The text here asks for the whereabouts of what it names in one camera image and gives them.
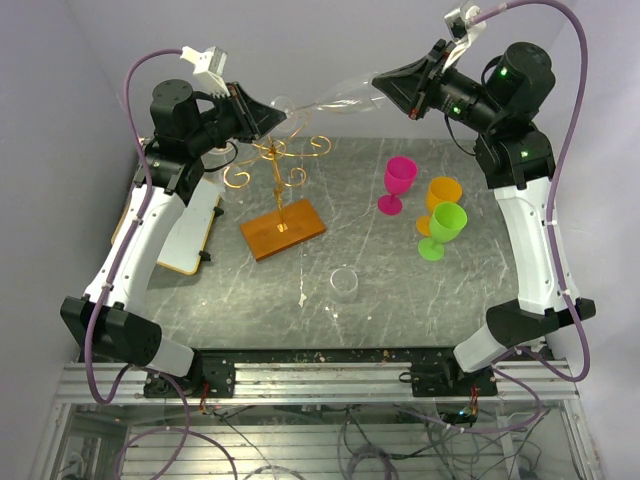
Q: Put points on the clear short wine glass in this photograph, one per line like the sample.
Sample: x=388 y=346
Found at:
x=343 y=285

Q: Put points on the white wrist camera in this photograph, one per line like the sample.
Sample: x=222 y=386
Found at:
x=208 y=67
x=462 y=30

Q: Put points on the pink plastic wine glass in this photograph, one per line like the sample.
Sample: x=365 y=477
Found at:
x=399 y=176

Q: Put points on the orange plastic wine glass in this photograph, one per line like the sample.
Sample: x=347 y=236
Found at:
x=441 y=189

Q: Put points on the clear tall wine glass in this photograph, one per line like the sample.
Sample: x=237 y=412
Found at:
x=351 y=96

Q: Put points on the white board with yellow frame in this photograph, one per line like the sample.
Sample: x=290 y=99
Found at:
x=185 y=235

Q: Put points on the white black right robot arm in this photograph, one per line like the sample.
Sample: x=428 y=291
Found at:
x=519 y=167

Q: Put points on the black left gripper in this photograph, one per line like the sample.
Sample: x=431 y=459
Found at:
x=256 y=120

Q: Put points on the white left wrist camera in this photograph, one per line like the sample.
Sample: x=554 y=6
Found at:
x=208 y=67

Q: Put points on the green plastic wine glass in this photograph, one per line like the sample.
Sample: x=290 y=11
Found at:
x=446 y=223

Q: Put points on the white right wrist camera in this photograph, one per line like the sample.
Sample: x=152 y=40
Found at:
x=462 y=30

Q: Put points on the gold wire wine glass rack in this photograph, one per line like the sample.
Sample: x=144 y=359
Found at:
x=272 y=150

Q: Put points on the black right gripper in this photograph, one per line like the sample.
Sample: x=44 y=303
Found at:
x=405 y=85

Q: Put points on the brown wooden rack base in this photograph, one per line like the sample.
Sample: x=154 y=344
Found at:
x=277 y=231

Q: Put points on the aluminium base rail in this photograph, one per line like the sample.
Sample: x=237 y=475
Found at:
x=252 y=383

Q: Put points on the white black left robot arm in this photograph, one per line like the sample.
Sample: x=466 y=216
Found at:
x=187 y=125

